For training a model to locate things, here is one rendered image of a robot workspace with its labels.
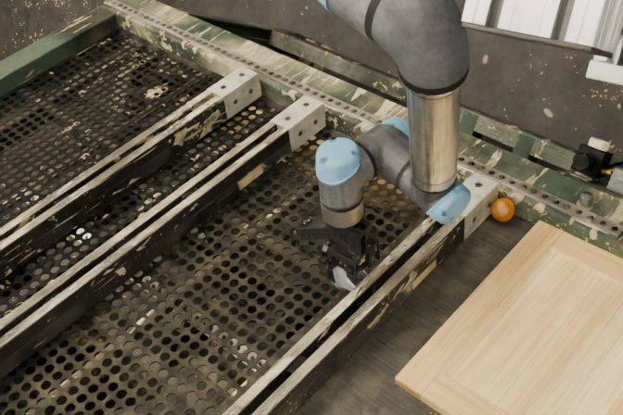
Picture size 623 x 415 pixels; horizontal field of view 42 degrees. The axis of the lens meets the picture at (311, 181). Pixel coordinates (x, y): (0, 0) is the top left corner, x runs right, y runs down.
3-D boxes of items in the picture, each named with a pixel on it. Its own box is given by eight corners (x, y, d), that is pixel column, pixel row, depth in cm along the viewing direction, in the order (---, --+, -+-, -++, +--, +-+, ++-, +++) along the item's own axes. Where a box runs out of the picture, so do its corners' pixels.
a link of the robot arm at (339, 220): (311, 201, 143) (341, 175, 147) (313, 220, 146) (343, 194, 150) (343, 219, 139) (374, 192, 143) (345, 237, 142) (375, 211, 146)
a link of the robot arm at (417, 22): (500, -8, 99) (481, 200, 140) (434, -49, 104) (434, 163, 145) (433, 45, 96) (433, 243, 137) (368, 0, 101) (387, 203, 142)
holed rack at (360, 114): (624, 228, 160) (624, 226, 160) (616, 237, 159) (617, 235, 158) (111, -1, 250) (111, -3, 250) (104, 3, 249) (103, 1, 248)
